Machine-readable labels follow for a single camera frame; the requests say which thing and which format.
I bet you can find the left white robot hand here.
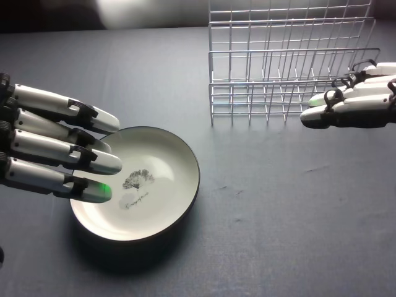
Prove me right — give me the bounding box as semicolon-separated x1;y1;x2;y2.
0;72;123;205

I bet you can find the silver wire dish rack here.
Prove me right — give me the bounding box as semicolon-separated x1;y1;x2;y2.
207;0;382;126

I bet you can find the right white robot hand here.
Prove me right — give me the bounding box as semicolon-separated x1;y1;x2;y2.
299;58;396;129

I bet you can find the grey table cloth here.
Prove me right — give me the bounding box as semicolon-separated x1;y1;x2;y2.
0;18;396;297

